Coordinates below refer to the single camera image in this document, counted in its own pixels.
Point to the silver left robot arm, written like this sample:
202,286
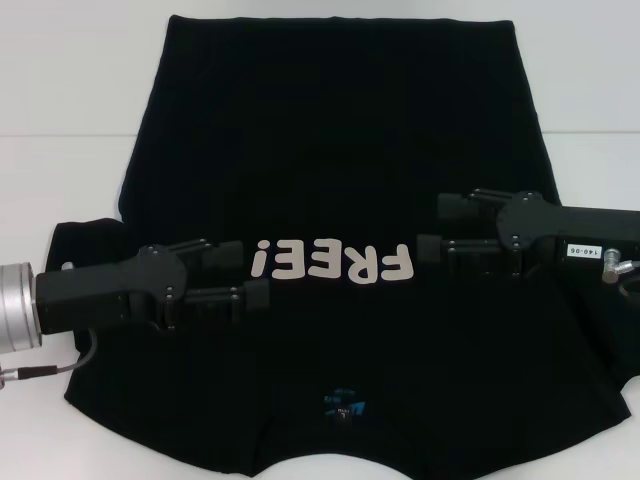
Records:
17,310

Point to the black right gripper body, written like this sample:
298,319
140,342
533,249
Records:
550,235

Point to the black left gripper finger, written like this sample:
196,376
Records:
222,255
257,299

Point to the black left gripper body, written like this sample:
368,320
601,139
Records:
100,295

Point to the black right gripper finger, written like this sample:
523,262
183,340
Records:
452,206
430,250

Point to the black shirt with white lettering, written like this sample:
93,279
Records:
340,150

